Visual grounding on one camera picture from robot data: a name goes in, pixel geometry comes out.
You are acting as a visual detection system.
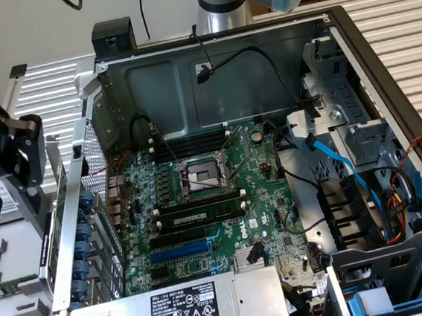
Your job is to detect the blue slot retainer knob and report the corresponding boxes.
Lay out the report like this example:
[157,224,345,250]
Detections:
[72,280,94,300]
[73,239,95,260]
[78,189,94,208]
[75,219,93,239]
[74,258,95,281]

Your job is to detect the black wire with plug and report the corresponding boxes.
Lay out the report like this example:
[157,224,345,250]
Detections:
[187,12,324,130]

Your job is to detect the grey disk bay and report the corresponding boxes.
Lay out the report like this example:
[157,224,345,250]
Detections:
[325,229,422,316]

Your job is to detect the small black clip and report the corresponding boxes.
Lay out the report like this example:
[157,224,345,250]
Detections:
[7,63,29,80]

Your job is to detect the flat blue data wire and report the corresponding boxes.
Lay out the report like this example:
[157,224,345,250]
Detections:
[300,126,395,250]

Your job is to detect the long black expansion slot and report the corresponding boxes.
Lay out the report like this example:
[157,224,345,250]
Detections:
[148,228,208,251]

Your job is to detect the metal socket cover frame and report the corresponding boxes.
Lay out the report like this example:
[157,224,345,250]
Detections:
[216,124,254,183]

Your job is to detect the blue plastic disk tray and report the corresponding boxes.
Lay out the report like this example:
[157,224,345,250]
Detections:
[345,275,422,316]

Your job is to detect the short black expansion slot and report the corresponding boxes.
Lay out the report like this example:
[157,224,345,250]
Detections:
[149,265,171,281]

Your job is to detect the open grey PC case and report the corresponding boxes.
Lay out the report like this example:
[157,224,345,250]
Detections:
[25,0,422,316]

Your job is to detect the green motherboard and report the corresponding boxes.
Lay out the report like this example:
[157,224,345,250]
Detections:
[100,115,334,316]

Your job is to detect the red black twisted wire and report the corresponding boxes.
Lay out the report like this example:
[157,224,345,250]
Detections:
[382,128,422,190]

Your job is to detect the black box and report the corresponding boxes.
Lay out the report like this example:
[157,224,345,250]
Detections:
[89,17,138,61]

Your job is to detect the thin black fan wire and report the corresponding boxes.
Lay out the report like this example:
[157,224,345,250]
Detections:
[281,199,330,236]

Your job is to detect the thick black motherboard cable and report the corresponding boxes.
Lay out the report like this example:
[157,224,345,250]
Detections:
[270,112,322,193]

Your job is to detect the thin metal locking lever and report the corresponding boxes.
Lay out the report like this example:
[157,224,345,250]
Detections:
[153,125,184,173]

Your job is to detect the metal CPU socket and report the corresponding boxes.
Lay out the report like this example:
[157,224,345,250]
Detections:
[173,148,238,204]

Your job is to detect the black case fan shroud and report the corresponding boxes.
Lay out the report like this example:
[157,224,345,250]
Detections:
[316,170,388,257]

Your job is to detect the thin red wire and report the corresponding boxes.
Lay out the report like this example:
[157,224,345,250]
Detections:
[83,153,135,220]

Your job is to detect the small silver heatsink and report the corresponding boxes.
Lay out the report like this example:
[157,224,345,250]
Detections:
[233,245,268,273]

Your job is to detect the grey parts rack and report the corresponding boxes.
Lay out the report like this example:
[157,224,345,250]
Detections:
[0,180,68,316]

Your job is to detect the blue plastic latch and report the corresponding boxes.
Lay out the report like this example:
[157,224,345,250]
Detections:
[408,168,422,215]

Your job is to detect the silver power supply unit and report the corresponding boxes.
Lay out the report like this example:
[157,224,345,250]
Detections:
[60,263,292,316]

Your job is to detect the short black loop cable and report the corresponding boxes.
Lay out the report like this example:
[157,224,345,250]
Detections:
[128,112,158,148]

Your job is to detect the grey metal drive cage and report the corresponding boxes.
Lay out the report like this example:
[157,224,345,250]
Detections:
[278,31,398,175]

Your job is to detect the red yellow black wire bundle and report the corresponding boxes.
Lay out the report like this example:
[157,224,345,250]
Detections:
[380,178,422,247]

